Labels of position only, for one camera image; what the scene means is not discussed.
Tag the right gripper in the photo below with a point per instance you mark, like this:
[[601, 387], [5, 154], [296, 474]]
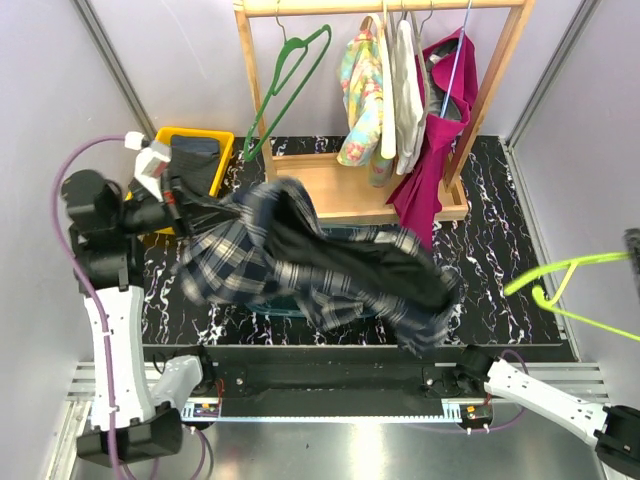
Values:
[[632, 241]]

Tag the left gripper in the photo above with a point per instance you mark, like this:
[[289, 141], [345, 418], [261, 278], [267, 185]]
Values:
[[172, 217]]

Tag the lime green hanger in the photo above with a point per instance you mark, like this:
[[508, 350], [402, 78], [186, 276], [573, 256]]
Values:
[[599, 290]]

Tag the navy plaid skirt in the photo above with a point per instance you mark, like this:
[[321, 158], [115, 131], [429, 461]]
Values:
[[271, 244]]

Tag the blue hanger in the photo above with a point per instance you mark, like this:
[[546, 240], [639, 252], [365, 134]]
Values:
[[461, 35]]

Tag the magenta skirt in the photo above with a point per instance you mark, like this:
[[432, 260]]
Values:
[[415, 199]]

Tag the floral pastel garment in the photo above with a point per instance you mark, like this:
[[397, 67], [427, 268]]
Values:
[[360, 79]]

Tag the white garment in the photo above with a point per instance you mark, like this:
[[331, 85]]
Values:
[[408, 135]]

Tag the beige plastic hanger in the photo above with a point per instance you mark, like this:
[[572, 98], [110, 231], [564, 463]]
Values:
[[388, 128]]

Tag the grey hanger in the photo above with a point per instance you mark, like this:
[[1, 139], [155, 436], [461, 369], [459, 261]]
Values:
[[420, 45]]

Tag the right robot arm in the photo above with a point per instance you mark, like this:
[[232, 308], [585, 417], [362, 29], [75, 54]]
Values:
[[612, 431]]

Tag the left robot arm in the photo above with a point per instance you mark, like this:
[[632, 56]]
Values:
[[131, 421]]

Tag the dark grey folded cloth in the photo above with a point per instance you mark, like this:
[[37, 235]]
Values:
[[196, 166]]

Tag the blue folded cloth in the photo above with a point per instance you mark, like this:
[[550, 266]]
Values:
[[197, 142]]

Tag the yellow plastic bin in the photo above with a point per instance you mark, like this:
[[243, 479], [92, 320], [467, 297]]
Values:
[[200, 213]]

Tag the teal plastic basin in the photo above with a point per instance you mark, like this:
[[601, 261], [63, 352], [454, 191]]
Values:
[[286, 306]]

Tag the wooden clothes rack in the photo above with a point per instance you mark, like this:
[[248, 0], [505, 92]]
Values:
[[340, 194]]

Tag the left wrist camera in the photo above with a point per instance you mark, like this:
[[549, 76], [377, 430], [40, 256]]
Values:
[[152, 160]]

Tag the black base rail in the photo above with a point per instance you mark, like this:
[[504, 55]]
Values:
[[331, 382]]

